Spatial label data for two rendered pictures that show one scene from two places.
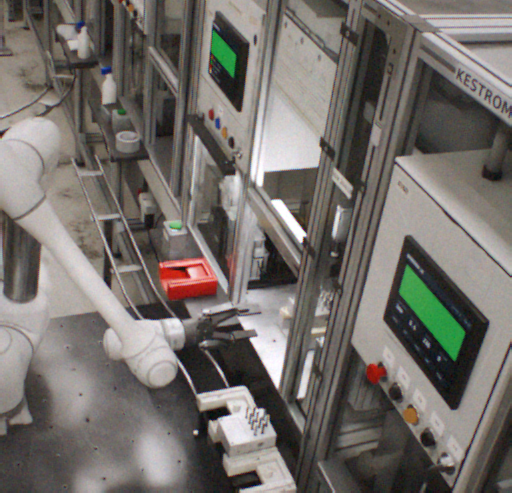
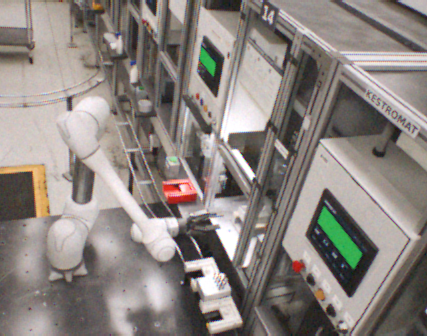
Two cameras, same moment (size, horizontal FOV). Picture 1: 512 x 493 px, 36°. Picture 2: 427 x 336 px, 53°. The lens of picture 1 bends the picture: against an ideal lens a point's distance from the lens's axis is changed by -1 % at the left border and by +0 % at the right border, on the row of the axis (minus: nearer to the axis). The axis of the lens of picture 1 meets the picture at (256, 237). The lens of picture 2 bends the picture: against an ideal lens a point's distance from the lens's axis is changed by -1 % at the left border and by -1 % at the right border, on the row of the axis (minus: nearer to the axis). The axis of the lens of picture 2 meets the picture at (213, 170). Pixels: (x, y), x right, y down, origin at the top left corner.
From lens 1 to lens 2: 0.22 m
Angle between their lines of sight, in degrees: 3
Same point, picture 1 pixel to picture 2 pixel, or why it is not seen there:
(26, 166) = (88, 127)
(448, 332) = (350, 251)
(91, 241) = (120, 158)
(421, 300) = (332, 229)
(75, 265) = (116, 187)
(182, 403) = (174, 264)
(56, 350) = (101, 229)
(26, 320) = (85, 214)
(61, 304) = (102, 195)
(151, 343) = (160, 235)
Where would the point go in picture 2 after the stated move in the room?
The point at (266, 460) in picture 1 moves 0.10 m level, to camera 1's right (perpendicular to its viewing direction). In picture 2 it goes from (224, 304) to (247, 308)
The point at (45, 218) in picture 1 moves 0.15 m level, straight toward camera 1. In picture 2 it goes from (99, 159) to (100, 183)
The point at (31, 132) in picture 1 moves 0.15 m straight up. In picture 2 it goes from (91, 106) to (91, 73)
